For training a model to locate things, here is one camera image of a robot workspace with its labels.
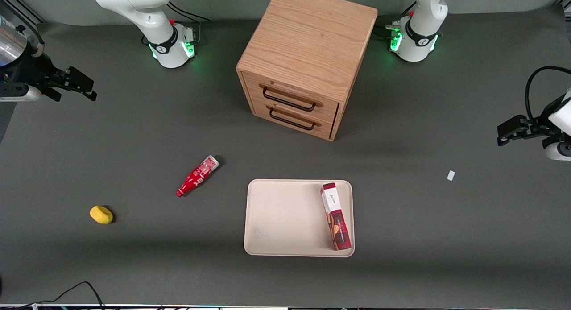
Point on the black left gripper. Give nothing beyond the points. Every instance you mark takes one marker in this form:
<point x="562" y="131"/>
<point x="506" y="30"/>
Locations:
<point x="537" y="124"/>

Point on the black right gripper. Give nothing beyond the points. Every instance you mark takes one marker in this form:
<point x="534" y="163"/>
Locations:
<point x="32" y="72"/>

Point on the red coke bottle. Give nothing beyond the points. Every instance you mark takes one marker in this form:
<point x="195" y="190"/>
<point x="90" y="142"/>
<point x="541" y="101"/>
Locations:
<point x="198" y="175"/>

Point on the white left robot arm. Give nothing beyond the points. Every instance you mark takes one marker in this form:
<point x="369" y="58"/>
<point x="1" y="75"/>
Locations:
<point x="419" y="29"/>

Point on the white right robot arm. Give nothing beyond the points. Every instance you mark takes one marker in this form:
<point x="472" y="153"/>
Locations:
<point x="151" y="15"/>

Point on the beige plastic tray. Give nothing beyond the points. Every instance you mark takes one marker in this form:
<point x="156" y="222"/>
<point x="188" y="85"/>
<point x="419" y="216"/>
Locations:
<point x="285" y="221"/>

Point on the small white paper scrap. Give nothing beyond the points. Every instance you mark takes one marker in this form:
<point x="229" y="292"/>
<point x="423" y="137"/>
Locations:
<point x="451" y="175"/>

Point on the yellow lemon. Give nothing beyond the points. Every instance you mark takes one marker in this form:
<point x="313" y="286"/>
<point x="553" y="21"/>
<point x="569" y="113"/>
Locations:
<point x="101" y="215"/>

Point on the red tartan cookie box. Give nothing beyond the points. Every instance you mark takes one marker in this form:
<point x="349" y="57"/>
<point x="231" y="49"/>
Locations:
<point x="337" y="221"/>

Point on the wooden drawer front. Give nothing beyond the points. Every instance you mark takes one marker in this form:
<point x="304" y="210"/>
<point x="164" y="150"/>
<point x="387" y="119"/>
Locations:
<point x="294" y="93"/>
<point x="290" y="122"/>

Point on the wooden drawer cabinet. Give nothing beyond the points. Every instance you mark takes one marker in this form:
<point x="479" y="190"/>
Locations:
<point x="312" y="38"/>

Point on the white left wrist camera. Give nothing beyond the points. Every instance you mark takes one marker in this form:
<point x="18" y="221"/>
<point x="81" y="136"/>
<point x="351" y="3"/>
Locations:
<point x="557" y="150"/>

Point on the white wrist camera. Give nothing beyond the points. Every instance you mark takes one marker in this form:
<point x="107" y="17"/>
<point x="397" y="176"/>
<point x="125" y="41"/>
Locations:
<point x="557" y="150"/>
<point x="20" y="93"/>

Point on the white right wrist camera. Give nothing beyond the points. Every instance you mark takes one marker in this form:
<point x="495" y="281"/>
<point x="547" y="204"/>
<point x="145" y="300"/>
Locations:
<point x="20" y="93"/>

